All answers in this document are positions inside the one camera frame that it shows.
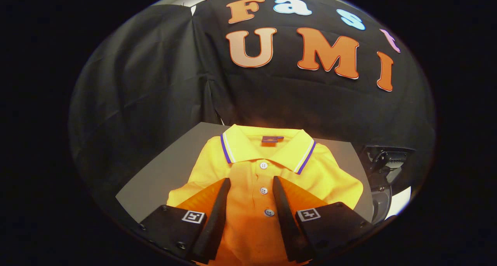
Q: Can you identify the dark transparent washing machine lid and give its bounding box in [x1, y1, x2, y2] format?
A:
[363, 145, 416, 183]

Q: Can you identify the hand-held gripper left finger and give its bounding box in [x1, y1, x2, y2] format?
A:
[139, 177, 232, 265]

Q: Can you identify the grey box stand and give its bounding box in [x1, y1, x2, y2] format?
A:
[115, 122, 374, 224]

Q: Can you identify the black backdrop cloth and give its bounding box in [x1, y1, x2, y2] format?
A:
[69, 0, 436, 220]

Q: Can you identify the orange polo shirt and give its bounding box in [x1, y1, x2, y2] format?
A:
[167, 124, 365, 266]

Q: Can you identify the grey washing machine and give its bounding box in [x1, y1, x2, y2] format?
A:
[363, 145, 416, 225]

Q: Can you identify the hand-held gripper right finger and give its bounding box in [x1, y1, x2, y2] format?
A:
[272, 175, 372, 264]

